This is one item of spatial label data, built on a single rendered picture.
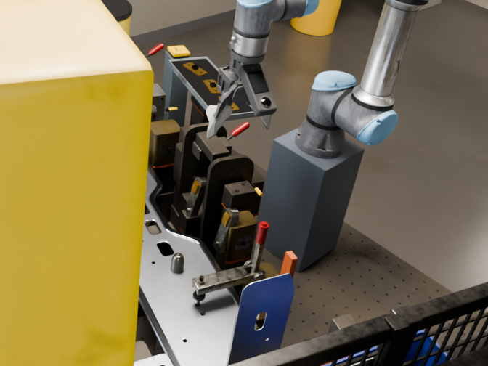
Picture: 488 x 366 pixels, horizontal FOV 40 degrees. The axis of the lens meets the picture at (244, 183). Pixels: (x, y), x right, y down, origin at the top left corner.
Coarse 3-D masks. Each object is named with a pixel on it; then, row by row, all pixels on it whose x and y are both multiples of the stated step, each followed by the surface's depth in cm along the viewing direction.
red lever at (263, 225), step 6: (264, 222) 150; (264, 228) 149; (258, 234) 151; (264, 234) 150; (258, 240) 152; (264, 240) 152; (258, 246) 153; (258, 252) 154; (258, 258) 155; (252, 264) 157; (258, 264) 156; (252, 270) 158; (258, 270) 158
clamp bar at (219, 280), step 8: (248, 264) 159; (216, 272) 155; (224, 272) 155; (232, 272) 156; (240, 272) 156; (248, 272) 160; (256, 272) 157; (264, 272) 158; (192, 280) 152; (200, 280) 151; (208, 280) 152; (216, 280) 153; (224, 280) 153; (232, 280) 154; (240, 280) 155; (248, 280) 157; (200, 288) 150; (208, 288) 151; (216, 288) 153; (192, 296) 154; (200, 296) 153
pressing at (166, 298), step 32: (160, 224) 177; (160, 256) 167; (192, 256) 169; (160, 288) 158; (192, 288) 160; (224, 288) 161; (160, 320) 150; (192, 320) 152; (224, 320) 153; (192, 352) 144; (224, 352) 146
